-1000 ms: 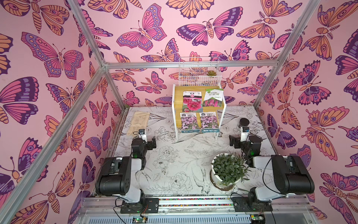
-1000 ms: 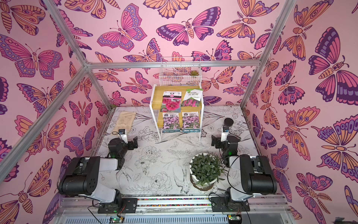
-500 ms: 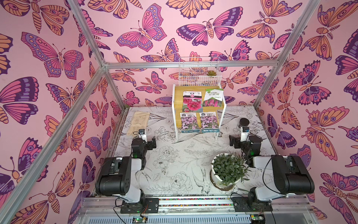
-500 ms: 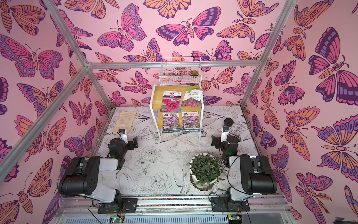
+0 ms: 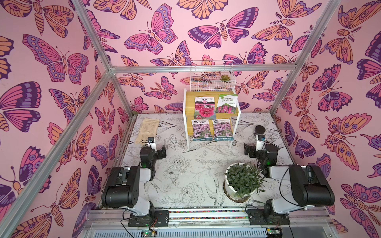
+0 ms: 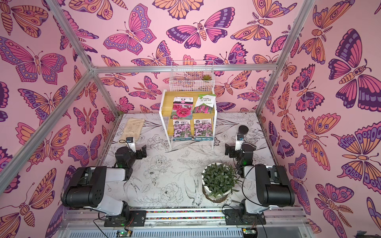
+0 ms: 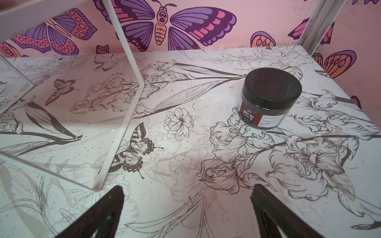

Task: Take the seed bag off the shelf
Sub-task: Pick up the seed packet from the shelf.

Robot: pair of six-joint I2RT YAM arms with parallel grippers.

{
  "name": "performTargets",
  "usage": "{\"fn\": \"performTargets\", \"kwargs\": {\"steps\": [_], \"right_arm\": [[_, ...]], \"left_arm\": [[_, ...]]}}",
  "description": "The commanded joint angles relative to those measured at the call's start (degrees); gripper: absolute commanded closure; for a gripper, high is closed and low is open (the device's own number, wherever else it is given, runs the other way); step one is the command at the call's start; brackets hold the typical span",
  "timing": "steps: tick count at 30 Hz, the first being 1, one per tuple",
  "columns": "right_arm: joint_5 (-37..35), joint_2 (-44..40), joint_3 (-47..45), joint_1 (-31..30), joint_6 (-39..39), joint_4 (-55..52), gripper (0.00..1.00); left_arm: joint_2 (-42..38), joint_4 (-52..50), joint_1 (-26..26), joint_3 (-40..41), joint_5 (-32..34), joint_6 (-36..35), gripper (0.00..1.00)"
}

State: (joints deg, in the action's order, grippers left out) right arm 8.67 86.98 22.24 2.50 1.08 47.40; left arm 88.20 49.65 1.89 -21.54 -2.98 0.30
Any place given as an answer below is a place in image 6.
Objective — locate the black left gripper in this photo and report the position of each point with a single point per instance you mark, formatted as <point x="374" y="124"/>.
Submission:
<point x="138" y="153"/>

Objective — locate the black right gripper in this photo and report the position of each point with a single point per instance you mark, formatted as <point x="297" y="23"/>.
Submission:
<point x="231" y="150"/>

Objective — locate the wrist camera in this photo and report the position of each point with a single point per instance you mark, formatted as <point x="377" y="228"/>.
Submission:
<point x="130" y="141"/>
<point x="239" y="142"/>

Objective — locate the potted green plant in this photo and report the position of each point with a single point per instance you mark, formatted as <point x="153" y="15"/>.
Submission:
<point x="219" y="181"/>

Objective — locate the purple flower seed bag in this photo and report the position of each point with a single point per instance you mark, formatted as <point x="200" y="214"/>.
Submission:
<point x="203" y="130"/>
<point x="182" y="130"/>

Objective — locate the pink hollyhock seed bag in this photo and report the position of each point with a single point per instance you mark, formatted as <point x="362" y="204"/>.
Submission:
<point x="182" y="108"/>

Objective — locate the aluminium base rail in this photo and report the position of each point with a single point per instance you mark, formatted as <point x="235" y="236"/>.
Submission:
<point x="207" y="222"/>

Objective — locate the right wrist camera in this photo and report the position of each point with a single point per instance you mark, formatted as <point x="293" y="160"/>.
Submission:
<point x="239" y="142"/>

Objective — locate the white and wood shelf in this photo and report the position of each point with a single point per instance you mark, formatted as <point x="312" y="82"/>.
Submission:
<point x="165" y="110"/>

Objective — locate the beige rubber glove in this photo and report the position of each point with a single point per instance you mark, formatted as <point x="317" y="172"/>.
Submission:
<point x="133" y="129"/>

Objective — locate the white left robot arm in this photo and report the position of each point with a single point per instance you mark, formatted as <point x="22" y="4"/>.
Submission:
<point x="86" y="188"/>

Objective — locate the small succulent plant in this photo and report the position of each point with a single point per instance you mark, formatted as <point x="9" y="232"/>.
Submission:
<point x="206" y="78"/>

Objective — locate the white wire basket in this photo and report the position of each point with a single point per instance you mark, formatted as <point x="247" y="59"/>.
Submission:
<point x="186" y="76"/>

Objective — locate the black lidded jar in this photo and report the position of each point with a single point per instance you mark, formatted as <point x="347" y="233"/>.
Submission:
<point x="243" y="130"/>

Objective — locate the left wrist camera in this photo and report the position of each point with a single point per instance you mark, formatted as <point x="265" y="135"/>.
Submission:
<point x="130" y="141"/>

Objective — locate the green seed bag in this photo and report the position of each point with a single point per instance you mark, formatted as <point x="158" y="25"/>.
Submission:
<point x="204" y="104"/>

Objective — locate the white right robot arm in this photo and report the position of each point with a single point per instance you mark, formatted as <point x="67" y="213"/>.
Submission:
<point x="273" y="187"/>

